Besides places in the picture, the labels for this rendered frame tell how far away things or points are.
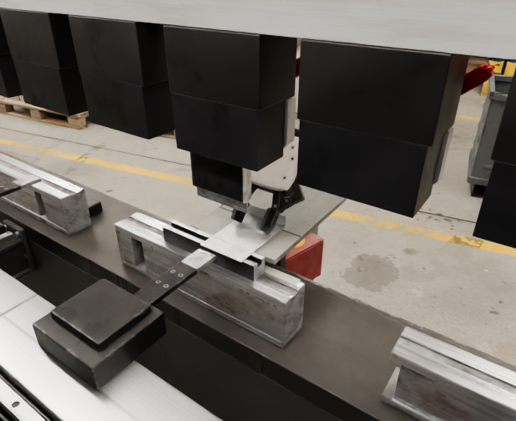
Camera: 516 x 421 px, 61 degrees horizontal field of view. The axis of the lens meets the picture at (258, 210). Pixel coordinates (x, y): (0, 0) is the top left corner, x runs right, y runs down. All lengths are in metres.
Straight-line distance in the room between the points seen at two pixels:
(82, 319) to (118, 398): 0.10
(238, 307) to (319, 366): 0.16
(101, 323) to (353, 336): 0.40
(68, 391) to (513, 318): 2.04
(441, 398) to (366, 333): 0.18
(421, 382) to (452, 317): 1.60
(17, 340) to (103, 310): 0.13
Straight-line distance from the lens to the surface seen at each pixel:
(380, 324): 0.79
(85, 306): 0.59
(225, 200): 0.67
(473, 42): 0.42
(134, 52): 0.65
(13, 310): 0.71
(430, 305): 2.25
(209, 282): 0.75
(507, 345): 2.19
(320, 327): 0.76
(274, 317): 0.69
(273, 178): 0.73
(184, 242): 0.77
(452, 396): 0.63
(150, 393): 0.55
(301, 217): 0.80
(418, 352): 0.63
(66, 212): 1.03
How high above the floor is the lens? 1.41
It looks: 30 degrees down
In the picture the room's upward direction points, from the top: straight up
